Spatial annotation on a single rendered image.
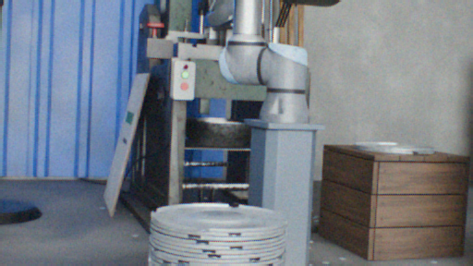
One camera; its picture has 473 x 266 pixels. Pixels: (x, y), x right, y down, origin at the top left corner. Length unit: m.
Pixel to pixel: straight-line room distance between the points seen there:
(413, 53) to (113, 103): 1.96
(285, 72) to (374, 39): 2.47
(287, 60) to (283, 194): 0.39
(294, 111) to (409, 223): 0.62
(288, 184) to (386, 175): 0.42
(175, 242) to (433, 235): 1.23
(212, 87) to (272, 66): 0.60
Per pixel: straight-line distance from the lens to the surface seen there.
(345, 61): 4.30
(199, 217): 1.43
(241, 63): 2.02
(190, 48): 2.62
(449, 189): 2.39
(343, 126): 4.30
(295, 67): 1.97
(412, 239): 2.35
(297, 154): 1.96
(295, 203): 1.98
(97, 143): 3.85
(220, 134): 2.65
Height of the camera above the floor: 0.54
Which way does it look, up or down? 3 degrees down
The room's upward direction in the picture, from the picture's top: 3 degrees clockwise
